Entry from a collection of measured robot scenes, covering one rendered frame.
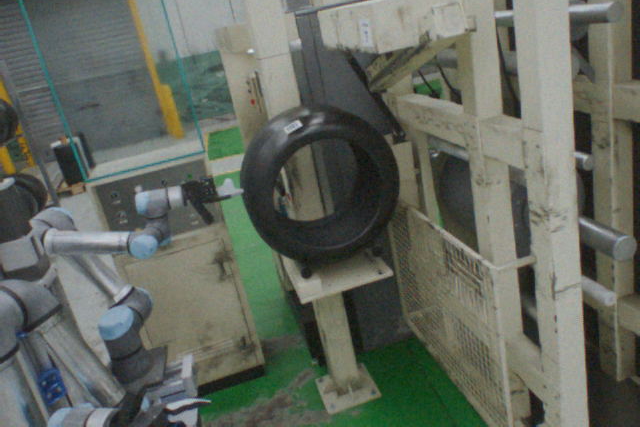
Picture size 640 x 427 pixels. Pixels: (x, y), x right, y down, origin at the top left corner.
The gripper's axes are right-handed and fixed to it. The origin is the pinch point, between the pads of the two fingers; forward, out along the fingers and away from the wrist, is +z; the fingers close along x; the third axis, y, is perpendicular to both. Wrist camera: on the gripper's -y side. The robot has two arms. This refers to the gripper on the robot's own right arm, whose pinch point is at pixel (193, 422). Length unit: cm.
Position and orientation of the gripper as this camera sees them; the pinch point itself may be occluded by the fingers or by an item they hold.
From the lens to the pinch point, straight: 121.6
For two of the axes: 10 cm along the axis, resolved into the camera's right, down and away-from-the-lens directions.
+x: -2.7, 2.3, -9.3
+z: 9.5, -1.0, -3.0
